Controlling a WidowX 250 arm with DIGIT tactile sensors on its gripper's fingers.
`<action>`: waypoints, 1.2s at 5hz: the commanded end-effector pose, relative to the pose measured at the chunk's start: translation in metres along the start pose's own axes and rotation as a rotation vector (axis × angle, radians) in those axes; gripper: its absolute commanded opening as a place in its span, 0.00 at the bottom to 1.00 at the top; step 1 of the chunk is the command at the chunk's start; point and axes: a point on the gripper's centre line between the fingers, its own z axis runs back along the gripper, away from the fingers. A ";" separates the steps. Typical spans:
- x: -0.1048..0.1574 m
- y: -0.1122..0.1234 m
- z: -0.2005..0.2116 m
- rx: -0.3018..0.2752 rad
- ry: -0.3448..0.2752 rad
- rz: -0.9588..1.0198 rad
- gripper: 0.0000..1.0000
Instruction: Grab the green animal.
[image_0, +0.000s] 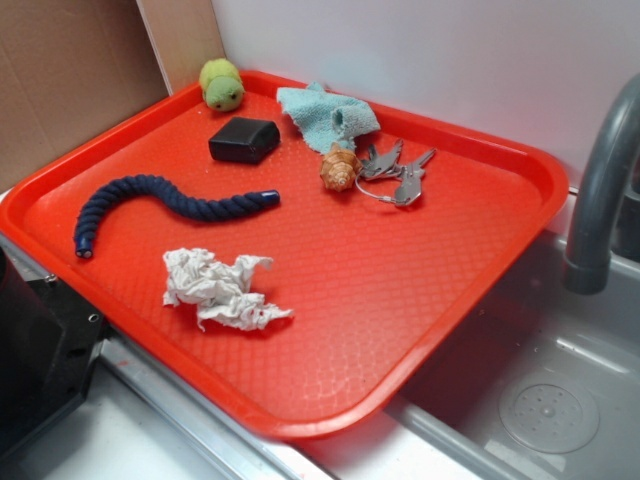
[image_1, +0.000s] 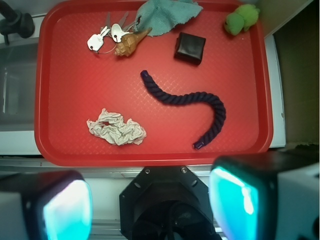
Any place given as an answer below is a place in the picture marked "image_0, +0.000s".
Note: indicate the green plush caterpillar toy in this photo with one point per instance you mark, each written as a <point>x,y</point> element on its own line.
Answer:
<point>221,84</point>

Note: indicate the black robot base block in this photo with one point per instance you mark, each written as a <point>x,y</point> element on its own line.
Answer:
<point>50,339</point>

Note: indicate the red plastic tray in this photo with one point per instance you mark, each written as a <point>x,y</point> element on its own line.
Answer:
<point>374,289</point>

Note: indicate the brown seashell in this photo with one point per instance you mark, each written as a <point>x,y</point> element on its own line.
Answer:
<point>339,168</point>

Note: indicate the silver key bunch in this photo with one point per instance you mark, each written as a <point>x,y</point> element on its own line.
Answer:
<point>382,166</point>

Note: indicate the crumpled white paper towel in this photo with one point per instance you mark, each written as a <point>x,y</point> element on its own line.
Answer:
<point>219,291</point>

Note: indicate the light blue cloth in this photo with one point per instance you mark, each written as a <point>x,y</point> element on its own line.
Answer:
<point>324,118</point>

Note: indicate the black rectangular box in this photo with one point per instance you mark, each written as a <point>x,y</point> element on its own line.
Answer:
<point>244,140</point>

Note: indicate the grey plastic sink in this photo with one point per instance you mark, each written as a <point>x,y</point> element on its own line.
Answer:
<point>536,382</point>

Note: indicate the grey faucet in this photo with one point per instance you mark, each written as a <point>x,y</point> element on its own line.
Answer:
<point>605,219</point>

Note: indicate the brown cardboard panel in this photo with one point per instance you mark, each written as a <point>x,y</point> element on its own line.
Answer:
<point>71,70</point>

